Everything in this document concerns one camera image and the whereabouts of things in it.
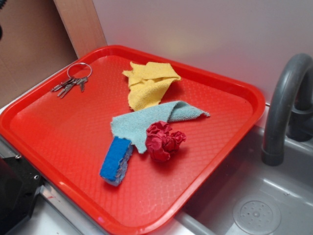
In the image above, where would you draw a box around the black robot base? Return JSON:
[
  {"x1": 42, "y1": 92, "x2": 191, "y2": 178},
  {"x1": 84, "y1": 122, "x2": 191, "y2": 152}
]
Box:
[{"x1": 0, "y1": 157, "x2": 43, "y2": 235}]

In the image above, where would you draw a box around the crumpled red paper ball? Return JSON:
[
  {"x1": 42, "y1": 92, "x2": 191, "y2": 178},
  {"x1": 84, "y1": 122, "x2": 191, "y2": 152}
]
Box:
[{"x1": 145, "y1": 121, "x2": 186, "y2": 162}]

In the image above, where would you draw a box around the light blue cloth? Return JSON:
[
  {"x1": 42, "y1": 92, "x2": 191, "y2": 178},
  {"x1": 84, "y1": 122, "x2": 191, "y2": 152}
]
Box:
[{"x1": 111, "y1": 101, "x2": 210, "y2": 154}]

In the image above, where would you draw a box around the yellow cloth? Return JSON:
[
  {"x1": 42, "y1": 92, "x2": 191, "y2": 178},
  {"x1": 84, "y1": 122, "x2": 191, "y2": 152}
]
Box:
[{"x1": 122, "y1": 62, "x2": 181, "y2": 111}]

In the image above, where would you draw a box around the blue sponge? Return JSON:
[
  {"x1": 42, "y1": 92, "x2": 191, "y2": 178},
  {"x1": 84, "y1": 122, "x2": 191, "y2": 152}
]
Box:
[{"x1": 100, "y1": 137, "x2": 133, "y2": 187}]

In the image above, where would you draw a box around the silver key bunch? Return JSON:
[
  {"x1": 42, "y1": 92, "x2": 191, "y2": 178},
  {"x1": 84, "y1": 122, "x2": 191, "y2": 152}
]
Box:
[{"x1": 51, "y1": 76, "x2": 88, "y2": 98}]

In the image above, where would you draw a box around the red plastic tray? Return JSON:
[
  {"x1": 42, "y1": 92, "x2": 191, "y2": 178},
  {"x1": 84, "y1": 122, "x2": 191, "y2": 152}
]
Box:
[{"x1": 0, "y1": 46, "x2": 265, "y2": 235}]

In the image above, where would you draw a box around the grey sink basin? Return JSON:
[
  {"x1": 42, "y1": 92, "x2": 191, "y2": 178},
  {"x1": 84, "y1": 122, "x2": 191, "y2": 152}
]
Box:
[{"x1": 176, "y1": 127, "x2": 313, "y2": 235}]

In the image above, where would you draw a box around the wooden board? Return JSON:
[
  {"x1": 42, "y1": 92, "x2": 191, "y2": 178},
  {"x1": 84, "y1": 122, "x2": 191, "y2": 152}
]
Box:
[{"x1": 54, "y1": 0, "x2": 107, "y2": 58}]

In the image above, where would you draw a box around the grey faucet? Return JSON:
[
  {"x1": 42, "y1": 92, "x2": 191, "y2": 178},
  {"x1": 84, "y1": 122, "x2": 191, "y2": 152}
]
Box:
[{"x1": 261, "y1": 53, "x2": 313, "y2": 166}]

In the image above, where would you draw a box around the silver key ring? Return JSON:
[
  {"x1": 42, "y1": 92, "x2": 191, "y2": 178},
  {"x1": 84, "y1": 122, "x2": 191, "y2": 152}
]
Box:
[{"x1": 67, "y1": 63, "x2": 93, "y2": 79}]

